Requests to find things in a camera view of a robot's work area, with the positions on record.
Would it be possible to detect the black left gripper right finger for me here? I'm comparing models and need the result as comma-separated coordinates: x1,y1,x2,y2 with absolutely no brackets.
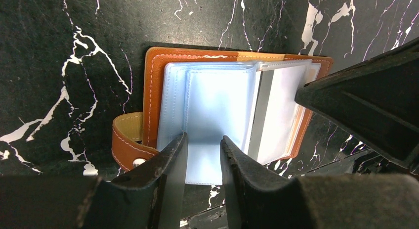
220,136,419,229

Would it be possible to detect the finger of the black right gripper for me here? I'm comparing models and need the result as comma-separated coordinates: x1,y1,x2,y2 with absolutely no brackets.
295,39,419,169

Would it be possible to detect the orange leather card holder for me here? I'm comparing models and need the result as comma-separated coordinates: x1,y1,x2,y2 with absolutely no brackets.
112,46,333,185

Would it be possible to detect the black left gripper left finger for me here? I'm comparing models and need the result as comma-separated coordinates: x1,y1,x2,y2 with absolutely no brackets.
0,133,188,229

